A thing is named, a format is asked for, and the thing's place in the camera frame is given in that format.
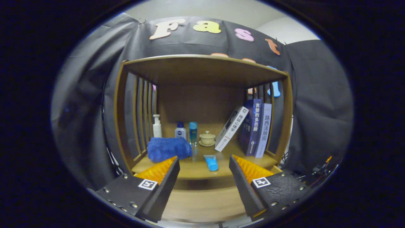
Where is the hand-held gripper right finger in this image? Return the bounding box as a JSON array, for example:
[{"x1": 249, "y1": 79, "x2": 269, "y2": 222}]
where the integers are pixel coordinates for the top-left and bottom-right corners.
[{"x1": 228, "y1": 155, "x2": 317, "y2": 221}]

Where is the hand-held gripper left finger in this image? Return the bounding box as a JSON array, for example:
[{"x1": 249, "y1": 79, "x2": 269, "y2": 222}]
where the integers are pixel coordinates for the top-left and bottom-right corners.
[{"x1": 87, "y1": 156, "x2": 181, "y2": 223}]

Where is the blue squeeze tube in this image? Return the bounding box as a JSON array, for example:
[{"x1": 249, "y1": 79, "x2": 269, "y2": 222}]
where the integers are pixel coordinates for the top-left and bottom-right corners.
[{"x1": 203, "y1": 155, "x2": 219, "y2": 172}]

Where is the wooden cabinet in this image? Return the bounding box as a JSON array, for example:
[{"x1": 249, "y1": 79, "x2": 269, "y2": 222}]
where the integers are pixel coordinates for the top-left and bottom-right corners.
[{"x1": 114, "y1": 54, "x2": 293, "y2": 224}]

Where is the wooden countertop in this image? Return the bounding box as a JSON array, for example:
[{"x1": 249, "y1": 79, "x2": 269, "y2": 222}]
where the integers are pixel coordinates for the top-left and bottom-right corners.
[{"x1": 131, "y1": 138, "x2": 279, "y2": 181}]

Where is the blue rolled towel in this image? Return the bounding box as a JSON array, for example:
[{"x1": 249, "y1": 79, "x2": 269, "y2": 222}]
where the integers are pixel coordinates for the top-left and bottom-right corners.
[{"x1": 147, "y1": 137, "x2": 193, "y2": 163}]

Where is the white bottle with blue cap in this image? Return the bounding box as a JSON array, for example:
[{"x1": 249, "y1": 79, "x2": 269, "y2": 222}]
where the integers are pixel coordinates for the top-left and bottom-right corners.
[{"x1": 175, "y1": 121, "x2": 187, "y2": 140}]

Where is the white pump bottle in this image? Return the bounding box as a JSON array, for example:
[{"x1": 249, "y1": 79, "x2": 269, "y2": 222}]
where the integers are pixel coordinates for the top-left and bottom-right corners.
[{"x1": 153, "y1": 114, "x2": 162, "y2": 138}]

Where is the white book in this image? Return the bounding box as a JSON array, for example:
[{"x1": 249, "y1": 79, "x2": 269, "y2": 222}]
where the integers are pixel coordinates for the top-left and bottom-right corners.
[{"x1": 215, "y1": 106, "x2": 249, "y2": 152}]

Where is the light purple book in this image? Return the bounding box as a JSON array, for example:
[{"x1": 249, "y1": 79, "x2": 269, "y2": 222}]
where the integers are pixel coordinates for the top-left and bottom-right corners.
[{"x1": 254, "y1": 103, "x2": 272, "y2": 158}]

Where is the dark blue book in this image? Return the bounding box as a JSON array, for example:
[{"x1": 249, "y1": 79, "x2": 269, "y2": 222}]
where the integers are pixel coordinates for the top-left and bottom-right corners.
[{"x1": 238, "y1": 99, "x2": 263, "y2": 156}]

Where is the clear blue bottle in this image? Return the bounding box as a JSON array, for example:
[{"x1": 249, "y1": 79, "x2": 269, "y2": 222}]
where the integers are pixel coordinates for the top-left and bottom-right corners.
[{"x1": 189, "y1": 122, "x2": 198, "y2": 147}]

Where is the beige lidded teacup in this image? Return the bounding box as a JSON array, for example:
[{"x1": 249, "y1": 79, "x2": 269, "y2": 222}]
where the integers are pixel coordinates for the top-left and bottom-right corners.
[{"x1": 198, "y1": 131, "x2": 216, "y2": 147}]

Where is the black and orange device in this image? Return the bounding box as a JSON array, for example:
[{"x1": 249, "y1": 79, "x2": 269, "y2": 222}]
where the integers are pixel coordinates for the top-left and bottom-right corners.
[{"x1": 297, "y1": 155, "x2": 334, "y2": 187}]

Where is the black backdrop cloth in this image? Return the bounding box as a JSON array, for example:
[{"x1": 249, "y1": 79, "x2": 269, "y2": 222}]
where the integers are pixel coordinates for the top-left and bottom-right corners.
[{"x1": 51, "y1": 13, "x2": 354, "y2": 190}]

